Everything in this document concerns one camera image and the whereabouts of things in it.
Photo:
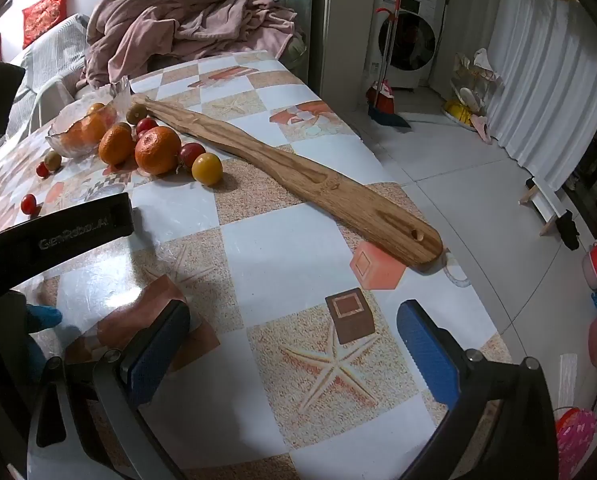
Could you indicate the yellow cherry tomato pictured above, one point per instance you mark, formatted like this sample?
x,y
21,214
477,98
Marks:
x,y
207,168

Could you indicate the pink patterned bag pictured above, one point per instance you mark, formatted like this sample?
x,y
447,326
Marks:
x,y
576,435

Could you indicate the red dustpan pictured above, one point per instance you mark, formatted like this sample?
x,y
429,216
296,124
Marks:
x,y
381,100

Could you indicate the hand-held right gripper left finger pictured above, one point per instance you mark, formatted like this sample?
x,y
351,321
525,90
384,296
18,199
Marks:
x,y
153,355

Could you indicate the person's left hand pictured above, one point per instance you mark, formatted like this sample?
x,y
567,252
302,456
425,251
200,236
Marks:
x,y
43,317

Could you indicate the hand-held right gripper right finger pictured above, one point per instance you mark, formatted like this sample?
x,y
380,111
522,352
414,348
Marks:
x,y
428,355

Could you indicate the grey sofa cover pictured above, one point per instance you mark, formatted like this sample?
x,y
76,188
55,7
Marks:
x,y
43,60

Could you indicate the yellow plastic item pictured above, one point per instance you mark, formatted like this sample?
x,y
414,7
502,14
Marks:
x,y
458,110

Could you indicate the rack with slippers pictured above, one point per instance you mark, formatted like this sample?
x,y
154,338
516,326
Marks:
x,y
478,70

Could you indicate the large mandarin orange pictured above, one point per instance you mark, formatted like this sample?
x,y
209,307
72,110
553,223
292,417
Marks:
x,y
157,150

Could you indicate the white washing machine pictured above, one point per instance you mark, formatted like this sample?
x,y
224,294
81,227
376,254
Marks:
x,y
408,40

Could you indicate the long wooden tray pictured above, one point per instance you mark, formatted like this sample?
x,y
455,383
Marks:
x,y
328,185

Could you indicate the checkered starfish tablecloth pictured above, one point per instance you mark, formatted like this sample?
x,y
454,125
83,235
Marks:
x,y
278,240

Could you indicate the green cherry tomato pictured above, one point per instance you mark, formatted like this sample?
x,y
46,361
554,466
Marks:
x,y
137,111

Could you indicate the pink blanket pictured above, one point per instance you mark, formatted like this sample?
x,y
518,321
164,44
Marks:
x,y
193,15

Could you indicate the fluted glass bowl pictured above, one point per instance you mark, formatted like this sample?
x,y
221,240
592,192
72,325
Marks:
x,y
61,136

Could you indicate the tall white cabinet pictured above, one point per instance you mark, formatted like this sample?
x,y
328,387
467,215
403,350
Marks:
x,y
343,25

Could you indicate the black cloth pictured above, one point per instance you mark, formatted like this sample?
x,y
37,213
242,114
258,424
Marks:
x,y
568,230

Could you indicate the red cherry tomato with stem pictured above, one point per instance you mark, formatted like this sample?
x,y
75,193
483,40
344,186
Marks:
x,y
193,152

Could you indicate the white curtain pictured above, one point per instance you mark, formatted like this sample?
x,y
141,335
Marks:
x,y
538,60

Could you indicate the small white stool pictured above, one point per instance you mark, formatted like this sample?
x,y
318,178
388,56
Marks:
x,y
546,200

